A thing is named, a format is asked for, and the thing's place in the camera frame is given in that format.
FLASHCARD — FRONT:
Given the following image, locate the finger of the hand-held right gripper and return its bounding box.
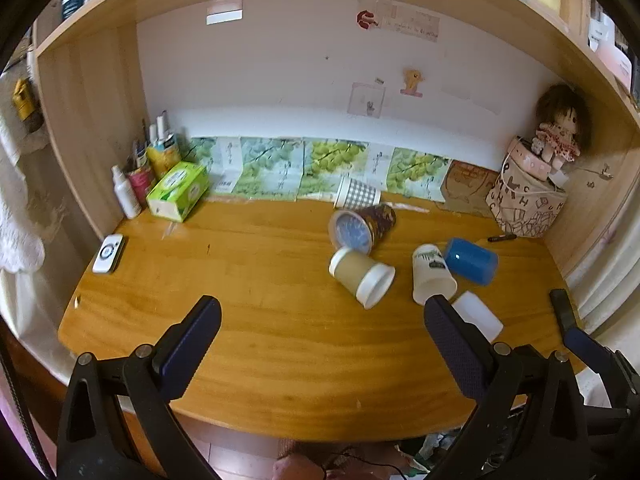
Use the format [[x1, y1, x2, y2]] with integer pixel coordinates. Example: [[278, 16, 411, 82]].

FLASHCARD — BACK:
[[563, 328, 634, 407], [549, 288, 582, 334]]

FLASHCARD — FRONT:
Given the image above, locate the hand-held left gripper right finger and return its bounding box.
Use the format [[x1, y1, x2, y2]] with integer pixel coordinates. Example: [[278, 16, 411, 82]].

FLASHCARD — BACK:
[[422, 294, 592, 480]]

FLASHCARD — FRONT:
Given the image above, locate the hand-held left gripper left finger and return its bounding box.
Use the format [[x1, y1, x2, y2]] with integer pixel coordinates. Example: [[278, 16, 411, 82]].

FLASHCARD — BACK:
[[56, 295, 223, 480]]

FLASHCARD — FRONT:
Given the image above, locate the white paper cup green print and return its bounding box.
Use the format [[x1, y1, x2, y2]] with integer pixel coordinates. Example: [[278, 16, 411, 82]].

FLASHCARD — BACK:
[[411, 243, 459, 306]]

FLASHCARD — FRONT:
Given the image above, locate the translucent white plastic cup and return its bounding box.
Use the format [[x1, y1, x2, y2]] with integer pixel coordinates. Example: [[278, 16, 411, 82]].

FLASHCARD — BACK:
[[451, 290, 504, 341]]

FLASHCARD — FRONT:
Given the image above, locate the blue plastic cup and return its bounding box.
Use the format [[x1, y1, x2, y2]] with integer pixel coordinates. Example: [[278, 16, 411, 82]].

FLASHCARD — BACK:
[[443, 238, 500, 287]]

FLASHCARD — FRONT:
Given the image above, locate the beige cup white rim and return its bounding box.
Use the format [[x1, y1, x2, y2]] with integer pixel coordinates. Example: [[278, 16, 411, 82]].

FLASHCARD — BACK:
[[328, 246, 396, 310]]

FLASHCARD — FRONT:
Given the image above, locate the dark patterned cup blue base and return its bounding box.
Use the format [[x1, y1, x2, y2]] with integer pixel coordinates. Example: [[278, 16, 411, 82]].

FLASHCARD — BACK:
[[328, 203, 397, 255]]

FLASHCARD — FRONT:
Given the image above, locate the checkered paper cup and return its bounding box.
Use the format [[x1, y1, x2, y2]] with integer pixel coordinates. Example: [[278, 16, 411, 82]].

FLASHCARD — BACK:
[[333, 175, 382, 210]]

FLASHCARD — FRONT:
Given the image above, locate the patterned fabric bag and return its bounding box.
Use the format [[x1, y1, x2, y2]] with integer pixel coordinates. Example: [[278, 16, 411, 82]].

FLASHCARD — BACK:
[[485, 152, 569, 239]]

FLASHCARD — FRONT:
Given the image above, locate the white remote control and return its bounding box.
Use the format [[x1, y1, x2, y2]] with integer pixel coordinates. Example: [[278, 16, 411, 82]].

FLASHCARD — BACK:
[[92, 234, 126, 275]]

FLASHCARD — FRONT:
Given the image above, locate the green tissue box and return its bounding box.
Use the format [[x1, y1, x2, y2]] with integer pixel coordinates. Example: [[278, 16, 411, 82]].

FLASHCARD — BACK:
[[145, 161, 210, 224]]

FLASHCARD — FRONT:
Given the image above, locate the brown drawing paper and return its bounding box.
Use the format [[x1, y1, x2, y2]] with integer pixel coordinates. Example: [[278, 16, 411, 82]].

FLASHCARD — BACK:
[[440, 159, 502, 218]]

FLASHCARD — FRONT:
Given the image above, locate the person's leg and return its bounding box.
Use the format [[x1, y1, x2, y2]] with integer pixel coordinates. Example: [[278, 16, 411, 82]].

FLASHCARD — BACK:
[[271, 441, 331, 480]]

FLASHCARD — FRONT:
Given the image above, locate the white spray bottle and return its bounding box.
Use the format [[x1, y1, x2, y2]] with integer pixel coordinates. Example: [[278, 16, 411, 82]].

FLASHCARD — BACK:
[[111, 165, 143, 220]]

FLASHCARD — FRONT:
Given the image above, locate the grape print poster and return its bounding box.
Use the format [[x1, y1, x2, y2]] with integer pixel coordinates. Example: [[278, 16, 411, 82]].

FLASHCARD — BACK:
[[369, 144, 450, 202], [184, 136, 242, 196], [233, 137, 306, 197], [297, 138, 369, 202]]

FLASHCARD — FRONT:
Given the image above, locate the brown-haired rag doll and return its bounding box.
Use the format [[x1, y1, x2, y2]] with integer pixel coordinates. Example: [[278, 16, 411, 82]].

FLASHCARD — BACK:
[[530, 83, 592, 172]]

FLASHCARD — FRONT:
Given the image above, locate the white cloth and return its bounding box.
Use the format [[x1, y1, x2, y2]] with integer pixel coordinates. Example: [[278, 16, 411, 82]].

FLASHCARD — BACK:
[[0, 67, 51, 276]]

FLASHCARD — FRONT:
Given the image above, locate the wooden shelf unit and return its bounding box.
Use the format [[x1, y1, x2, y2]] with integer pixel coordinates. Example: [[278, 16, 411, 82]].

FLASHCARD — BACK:
[[27, 0, 640, 281]]

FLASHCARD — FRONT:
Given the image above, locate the pink white box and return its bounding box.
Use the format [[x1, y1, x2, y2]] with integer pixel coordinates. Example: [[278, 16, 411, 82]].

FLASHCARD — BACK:
[[596, 37, 635, 92]]

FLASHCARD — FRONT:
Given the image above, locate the small pencil drawing paper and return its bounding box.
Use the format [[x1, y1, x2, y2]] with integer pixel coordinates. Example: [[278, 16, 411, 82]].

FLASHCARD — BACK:
[[349, 82, 387, 120]]

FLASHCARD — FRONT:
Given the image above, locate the yellow figure sticker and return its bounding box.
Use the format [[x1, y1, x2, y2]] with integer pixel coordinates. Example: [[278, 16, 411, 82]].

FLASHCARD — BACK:
[[399, 67, 426, 97]]

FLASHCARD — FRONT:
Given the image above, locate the yellow box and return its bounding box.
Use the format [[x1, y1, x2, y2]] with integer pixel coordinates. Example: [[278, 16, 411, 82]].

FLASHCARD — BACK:
[[12, 78, 38, 122]]

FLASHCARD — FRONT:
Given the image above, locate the taped paper note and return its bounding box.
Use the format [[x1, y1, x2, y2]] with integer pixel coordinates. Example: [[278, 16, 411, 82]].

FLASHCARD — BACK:
[[375, 1, 441, 43]]

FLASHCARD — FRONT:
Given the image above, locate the white tape label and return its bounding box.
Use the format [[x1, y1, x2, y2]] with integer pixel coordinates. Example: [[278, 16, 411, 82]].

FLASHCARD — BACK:
[[206, 0, 244, 26]]

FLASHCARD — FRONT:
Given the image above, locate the black cable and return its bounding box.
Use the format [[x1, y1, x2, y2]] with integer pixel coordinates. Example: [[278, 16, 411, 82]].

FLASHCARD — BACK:
[[322, 451, 416, 480]]

